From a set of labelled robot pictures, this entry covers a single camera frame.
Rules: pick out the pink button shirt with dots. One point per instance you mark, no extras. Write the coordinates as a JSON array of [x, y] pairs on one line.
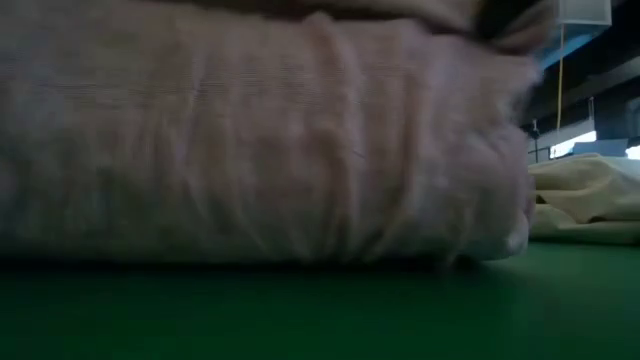
[[250, 150]]

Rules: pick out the green table mat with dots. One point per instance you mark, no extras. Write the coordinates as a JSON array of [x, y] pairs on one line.
[[300, 315]]

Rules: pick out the small black stand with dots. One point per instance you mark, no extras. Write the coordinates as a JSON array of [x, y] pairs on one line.
[[535, 140]]

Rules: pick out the cream shirt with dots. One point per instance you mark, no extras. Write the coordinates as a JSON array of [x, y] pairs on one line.
[[585, 195]]

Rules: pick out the white ceiling air unit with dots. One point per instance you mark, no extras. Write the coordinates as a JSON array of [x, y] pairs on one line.
[[585, 12]]

